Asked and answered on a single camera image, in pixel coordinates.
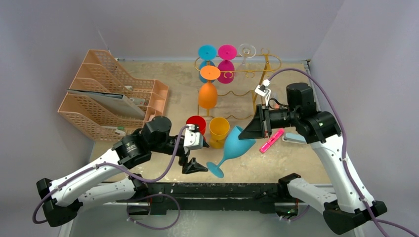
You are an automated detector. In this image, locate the yellow wine glass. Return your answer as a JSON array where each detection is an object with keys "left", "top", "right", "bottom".
[{"left": 209, "top": 117, "right": 230, "bottom": 149}]

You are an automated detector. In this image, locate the red wine glass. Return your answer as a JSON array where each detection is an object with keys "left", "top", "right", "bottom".
[{"left": 186, "top": 116, "right": 207, "bottom": 141}]

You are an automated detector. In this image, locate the blue wine glass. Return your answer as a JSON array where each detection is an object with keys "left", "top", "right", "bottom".
[
  {"left": 198, "top": 44, "right": 219, "bottom": 83},
  {"left": 207, "top": 126, "right": 256, "bottom": 178}
]

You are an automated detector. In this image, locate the orange wine glass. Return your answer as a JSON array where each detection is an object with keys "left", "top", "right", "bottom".
[{"left": 198, "top": 65, "right": 221, "bottom": 109}]

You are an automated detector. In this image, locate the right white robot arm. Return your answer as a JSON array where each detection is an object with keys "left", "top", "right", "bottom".
[{"left": 239, "top": 82, "right": 387, "bottom": 235}]

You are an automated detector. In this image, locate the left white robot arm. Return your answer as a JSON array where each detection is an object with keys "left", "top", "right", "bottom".
[{"left": 32, "top": 116, "right": 208, "bottom": 227}]

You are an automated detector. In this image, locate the clear wine glass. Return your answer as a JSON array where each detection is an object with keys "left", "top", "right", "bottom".
[{"left": 238, "top": 43, "right": 256, "bottom": 68}]

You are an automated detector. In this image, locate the magenta wine glass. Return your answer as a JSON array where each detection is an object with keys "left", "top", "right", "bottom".
[{"left": 218, "top": 44, "right": 237, "bottom": 84}]

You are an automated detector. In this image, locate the small orange-capped tube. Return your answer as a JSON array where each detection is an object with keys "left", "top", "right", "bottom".
[{"left": 269, "top": 93, "right": 280, "bottom": 109}]

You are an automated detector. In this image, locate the pink highlighter marker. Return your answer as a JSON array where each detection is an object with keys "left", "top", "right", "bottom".
[{"left": 259, "top": 128, "right": 285, "bottom": 154}]

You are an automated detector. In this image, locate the light blue stapler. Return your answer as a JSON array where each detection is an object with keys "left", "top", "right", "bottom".
[{"left": 282, "top": 132, "right": 307, "bottom": 144}]

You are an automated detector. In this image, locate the grey folder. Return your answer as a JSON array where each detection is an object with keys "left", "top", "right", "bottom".
[{"left": 67, "top": 89, "right": 145, "bottom": 120}]

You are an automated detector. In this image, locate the peach plastic file organizer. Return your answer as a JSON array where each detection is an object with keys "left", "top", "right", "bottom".
[{"left": 58, "top": 49, "right": 169, "bottom": 141}]

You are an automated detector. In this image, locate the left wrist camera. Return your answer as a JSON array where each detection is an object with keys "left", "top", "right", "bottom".
[{"left": 183, "top": 124, "right": 203, "bottom": 151}]

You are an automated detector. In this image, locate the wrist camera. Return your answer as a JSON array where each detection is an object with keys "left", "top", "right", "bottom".
[
  {"left": 183, "top": 124, "right": 203, "bottom": 151},
  {"left": 254, "top": 79, "right": 271, "bottom": 106}
]

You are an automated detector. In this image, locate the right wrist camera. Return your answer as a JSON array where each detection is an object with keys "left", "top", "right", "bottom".
[{"left": 254, "top": 79, "right": 271, "bottom": 106}]

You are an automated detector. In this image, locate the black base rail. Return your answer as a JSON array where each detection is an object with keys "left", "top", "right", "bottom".
[{"left": 116, "top": 178, "right": 310, "bottom": 217}]

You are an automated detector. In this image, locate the gold wire glass rack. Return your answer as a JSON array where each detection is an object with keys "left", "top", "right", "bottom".
[{"left": 194, "top": 48, "right": 282, "bottom": 120}]

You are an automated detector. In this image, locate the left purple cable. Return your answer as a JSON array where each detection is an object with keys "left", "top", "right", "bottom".
[{"left": 32, "top": 124, "right": 197, "bottom": 230}]

